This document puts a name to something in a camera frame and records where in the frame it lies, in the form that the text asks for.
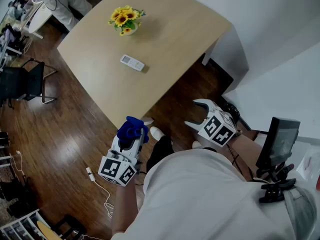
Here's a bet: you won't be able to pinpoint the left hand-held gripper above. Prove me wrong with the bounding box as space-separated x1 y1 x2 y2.
97 125 147 188

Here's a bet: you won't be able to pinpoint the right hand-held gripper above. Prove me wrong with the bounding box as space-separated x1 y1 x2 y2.
184 98 238 149

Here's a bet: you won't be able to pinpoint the blue cloth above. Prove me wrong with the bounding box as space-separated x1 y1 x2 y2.
116 115 150 146

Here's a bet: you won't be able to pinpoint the white remote control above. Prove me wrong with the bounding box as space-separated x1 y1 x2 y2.
119 54 146 72

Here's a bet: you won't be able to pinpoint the person's right forearm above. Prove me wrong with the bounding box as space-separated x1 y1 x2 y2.
226 133 264 183

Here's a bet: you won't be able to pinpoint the person's left forearm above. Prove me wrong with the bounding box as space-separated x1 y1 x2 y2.
110 177 145 235

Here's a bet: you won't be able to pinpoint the person's left white shoe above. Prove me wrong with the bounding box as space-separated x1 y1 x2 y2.
149 125 166 142

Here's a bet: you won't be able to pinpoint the person's black trousers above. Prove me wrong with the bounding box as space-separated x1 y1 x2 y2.
145 135 218 176

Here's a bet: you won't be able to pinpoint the white power strip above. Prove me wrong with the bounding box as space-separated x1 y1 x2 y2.
85 166 96 183

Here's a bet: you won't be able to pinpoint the person's white shirt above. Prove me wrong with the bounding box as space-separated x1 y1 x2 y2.
109 147 301 240

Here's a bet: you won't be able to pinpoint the black mounted display screen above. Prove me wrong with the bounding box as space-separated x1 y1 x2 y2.
255 116 301 171

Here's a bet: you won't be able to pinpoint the clear plastic bag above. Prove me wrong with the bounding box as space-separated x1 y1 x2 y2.
296 143 320 183

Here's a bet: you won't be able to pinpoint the potted yellow sunflowers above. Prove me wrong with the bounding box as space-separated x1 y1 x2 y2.
107 5 147 37

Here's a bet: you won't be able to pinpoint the round wooden table black legs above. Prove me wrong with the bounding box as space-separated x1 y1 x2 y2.
36 214 87 240

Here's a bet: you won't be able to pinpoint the black sled-base chair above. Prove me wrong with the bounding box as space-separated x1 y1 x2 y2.
0 58 59 109

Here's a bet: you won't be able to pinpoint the white shelf unit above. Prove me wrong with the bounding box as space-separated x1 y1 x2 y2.
0 208 48 240

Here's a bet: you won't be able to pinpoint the white oval side table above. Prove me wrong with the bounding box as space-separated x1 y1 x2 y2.
27 2 54 40

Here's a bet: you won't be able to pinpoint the cluttered white desk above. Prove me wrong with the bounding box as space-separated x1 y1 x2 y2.
0 0 31 71

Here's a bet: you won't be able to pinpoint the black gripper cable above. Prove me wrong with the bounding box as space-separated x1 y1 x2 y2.
225 143 255 182

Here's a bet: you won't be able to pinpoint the white power strip cable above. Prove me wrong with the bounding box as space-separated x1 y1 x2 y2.
93 180 115 219

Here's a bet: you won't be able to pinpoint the black clamp mount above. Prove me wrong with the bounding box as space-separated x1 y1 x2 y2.
257 162 298 204

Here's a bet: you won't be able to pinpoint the white charger cable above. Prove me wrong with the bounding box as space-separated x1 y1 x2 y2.
9 149 26 179

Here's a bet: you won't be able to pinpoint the grey shoulder strap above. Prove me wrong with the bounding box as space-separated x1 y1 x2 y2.
283 185 318 240

